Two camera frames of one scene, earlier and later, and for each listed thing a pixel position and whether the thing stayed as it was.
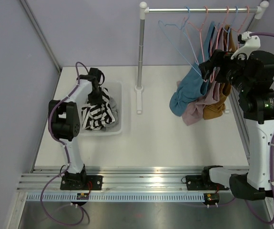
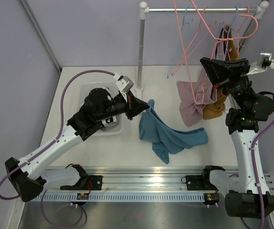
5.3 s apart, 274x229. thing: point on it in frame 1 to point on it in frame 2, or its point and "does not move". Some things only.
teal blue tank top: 193,85 to 166,139
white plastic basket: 115,88 does not move
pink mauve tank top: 191,113 does not move
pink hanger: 200,29 to 174,73
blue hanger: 228,32 does not move
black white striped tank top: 95,116 does not move
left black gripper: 97,101 to 134,106
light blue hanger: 183,29 to 178,43
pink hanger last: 238,31 does not move
